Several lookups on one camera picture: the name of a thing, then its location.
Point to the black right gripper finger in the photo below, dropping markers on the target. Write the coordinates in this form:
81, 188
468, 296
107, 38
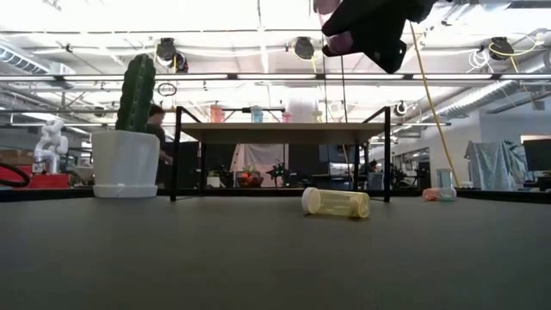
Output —
344, 55
374, 30

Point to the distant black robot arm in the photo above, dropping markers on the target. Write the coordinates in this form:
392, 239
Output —
280, 172

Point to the white cylindrical column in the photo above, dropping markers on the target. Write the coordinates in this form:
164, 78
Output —
303, 107

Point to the white draped cloth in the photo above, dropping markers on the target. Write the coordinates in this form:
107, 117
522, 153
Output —
262, 157

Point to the gray draped cloth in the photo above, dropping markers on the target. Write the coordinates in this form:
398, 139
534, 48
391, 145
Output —
495, 168

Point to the small white planter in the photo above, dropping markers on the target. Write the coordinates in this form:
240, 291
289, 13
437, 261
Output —
213, 181

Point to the black computer monitor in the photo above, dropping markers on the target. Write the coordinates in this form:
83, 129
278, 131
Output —
538, 155

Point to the black partition panel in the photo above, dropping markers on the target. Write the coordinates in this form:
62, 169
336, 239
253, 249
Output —
189, 163

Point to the green artificial cactus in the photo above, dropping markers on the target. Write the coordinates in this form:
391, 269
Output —
135, 94

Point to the white hexagonal plant pot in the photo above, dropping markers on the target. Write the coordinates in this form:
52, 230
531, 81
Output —
125, 163

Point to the dark table mat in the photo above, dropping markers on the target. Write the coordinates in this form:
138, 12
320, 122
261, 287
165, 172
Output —
129, 258

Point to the brown cardboard box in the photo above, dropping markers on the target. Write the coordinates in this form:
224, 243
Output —
13, 157

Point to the wooden shelf black metal frame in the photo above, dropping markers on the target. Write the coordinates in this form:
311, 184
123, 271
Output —
301, 133

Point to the silver ventilation duct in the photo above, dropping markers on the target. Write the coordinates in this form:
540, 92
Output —
47, 68
473, 101

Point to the black aluminium table frame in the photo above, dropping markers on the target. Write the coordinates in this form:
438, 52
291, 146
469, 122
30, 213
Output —
495, 196

